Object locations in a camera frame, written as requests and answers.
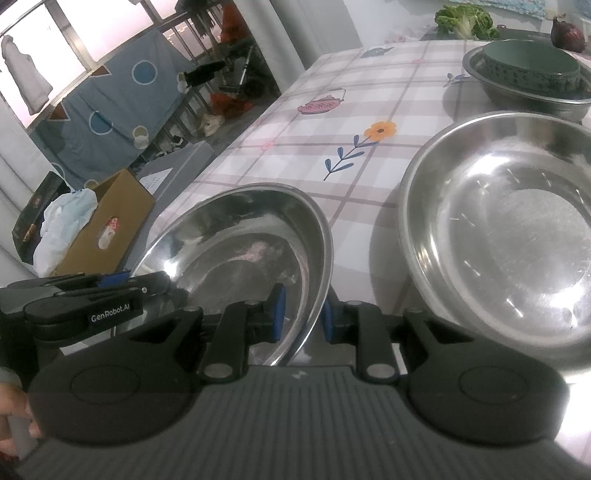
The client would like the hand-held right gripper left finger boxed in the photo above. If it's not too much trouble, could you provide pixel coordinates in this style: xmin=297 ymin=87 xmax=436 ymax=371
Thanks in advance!
xmin=108 ymin=283 xmax=286 ymax=381

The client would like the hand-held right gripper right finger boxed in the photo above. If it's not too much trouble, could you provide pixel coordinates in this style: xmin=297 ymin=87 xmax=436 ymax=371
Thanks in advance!
xmin=322 ymin=299 xmax=495 ymax=383

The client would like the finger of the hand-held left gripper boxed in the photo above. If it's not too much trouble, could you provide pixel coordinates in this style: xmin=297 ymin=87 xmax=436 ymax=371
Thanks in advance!
xmin=7 ymin=272 xmax=131 ymax=291
xmin=53 ymin=271 xmax=172 ymax=301

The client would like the round steel plate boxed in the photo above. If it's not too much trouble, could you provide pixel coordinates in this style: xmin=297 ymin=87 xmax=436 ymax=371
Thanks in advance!
xmin=133 ymin=182 xmax=334 ymax=367
xmin=398 ymin=110 xmax=591 ymax=385

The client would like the steel bowl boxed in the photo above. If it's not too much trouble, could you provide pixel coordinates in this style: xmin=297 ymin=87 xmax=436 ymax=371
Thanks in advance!
xmin=462 ymin=43 xmax=591 ymax=123

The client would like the green ceramic bowl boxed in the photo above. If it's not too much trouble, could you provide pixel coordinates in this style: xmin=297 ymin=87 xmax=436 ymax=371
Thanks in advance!
xmin=480 ymin=39 xmax=581 ymax=96

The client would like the person's left hand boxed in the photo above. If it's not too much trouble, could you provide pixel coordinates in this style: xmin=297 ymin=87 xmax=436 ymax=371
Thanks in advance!
xmin=0 ymin=369 xmax=44 ymax=462

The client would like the brown cardboard box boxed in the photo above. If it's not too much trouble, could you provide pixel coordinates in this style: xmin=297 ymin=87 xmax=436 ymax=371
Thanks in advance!
xmin=51 ymin=168 xmax=156 ymax=278

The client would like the white plastic bag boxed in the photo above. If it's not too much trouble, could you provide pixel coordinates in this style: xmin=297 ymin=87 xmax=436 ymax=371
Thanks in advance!
xmin=34 ymin=187 xmax=99 ymax=275

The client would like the dark printed box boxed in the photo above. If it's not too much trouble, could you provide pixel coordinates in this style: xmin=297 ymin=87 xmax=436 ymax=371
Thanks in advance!
xmin=11 ymin=172 xmax=70 ymax=264

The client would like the blue cloth with circles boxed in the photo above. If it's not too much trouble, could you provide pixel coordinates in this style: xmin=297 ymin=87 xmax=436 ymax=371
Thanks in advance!
xmin=28 ymin=30 xmax=197 ymax=190

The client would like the red cloth heap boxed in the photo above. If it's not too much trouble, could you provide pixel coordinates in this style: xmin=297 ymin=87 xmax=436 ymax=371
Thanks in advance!
xmin=210 ymin=90 xmax=254 ymax=116

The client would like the white hanging garment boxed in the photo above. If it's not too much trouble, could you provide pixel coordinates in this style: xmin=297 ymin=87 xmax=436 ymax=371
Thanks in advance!
xmin=0 ymin=34 xmax=54 ymax=116

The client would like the folded black stroller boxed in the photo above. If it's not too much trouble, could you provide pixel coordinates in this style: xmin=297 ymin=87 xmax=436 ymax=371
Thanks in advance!
xmin=219 ymin=44 xmax=278 ymax=100

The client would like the orange red garment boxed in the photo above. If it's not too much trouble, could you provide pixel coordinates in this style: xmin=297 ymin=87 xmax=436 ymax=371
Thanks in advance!
xmin=219 ymin=4 xmax=252 ymax=42

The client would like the green leafy vegetable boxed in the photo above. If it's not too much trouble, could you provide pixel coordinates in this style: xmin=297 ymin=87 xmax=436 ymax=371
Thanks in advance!
xmin=435 ymin=4 xmax=501 ymax=40

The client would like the red onion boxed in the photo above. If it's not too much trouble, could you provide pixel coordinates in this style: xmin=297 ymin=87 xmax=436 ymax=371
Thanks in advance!
xmin=550 ymin=16 xmax=586 ymax=49

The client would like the blue patterned wall cloth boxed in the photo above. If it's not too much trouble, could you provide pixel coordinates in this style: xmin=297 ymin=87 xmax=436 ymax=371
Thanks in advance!
xmin=480 ymin=0 xmax=548 ymax=19

